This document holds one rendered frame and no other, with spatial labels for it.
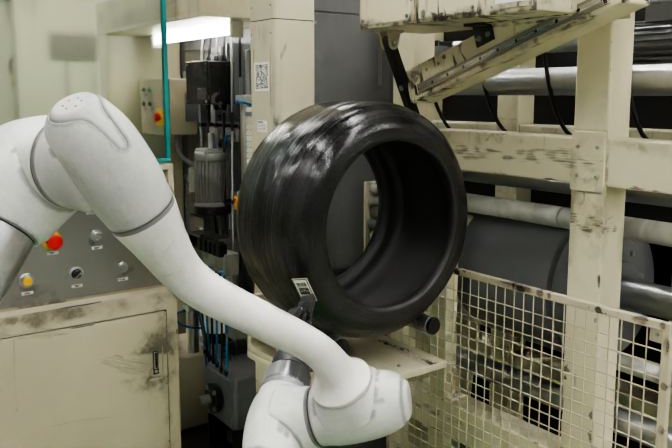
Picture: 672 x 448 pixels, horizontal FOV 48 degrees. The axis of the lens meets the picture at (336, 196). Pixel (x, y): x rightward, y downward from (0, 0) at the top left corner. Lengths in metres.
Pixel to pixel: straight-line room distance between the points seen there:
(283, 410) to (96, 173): 0.52
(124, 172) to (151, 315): 1.26
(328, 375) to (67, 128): 0.54
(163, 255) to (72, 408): 1.21
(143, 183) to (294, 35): 1.04
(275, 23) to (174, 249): 1.00
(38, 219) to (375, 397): 0.58
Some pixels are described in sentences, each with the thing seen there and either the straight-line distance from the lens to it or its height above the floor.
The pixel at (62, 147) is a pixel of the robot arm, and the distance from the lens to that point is 1.01.
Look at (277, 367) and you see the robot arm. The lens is 1.39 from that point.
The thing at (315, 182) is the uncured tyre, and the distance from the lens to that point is 1.57.
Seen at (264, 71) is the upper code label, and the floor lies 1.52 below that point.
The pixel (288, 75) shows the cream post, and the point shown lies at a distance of 1.97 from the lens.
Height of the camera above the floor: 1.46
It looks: 8 degrees down
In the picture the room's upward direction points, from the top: straight up
